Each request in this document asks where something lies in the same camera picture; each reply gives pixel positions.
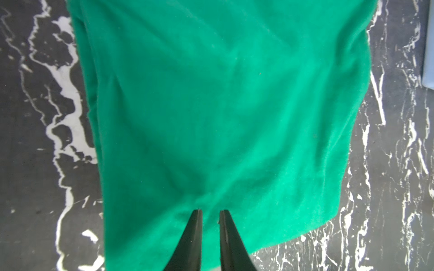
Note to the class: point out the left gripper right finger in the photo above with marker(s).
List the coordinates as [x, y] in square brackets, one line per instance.
[233, 254]

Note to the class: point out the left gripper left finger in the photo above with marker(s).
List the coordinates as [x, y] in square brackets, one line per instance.
[188, 252]

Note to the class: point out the green t-shirt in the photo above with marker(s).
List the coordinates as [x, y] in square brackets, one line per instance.
[245, 106]

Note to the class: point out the light blue plastic basket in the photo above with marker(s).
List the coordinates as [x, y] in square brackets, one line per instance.
[428, 64]

